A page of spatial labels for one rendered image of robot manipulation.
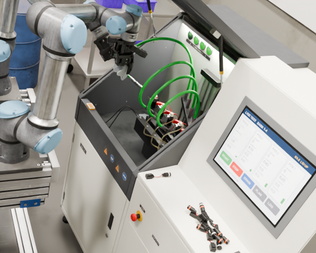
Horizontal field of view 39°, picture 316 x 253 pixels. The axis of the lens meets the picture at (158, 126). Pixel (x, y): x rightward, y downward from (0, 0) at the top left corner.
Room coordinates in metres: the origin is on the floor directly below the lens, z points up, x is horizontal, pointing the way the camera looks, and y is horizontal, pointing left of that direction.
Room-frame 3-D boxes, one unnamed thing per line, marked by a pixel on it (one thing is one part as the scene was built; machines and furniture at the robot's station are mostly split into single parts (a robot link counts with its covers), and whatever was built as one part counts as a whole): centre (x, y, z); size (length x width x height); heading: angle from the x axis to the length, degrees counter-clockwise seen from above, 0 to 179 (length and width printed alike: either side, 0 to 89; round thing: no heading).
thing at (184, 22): (2.15, -0.15, 1.43); 0.54 x 0.03 x 0.02; 40
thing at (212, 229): (1.32, -0.30, 1.01); 0.23 x 0.11 x 0.06; 40
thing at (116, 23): (1.75, 0.29, 1.55); 0.11 x 0.11 x 0.08; 70
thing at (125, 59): (1.84, 0.24, 1.40); 0.09 x 0.08 x 0.12; 130
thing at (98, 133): (1.83, 0.24, 0.87); 0.62 x 0.04 x 0.16; 40
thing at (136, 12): (1.84, 0.24, 1.56); 0.09 x 0.08 x 0.11; 160
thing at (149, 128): (1.89, -0.02, 0.91); 0.34 x 0.10 x 0.15; 40
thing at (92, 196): (1.82, 0.25, 0.44); 0.65 x 0.02 x 0.68; 40
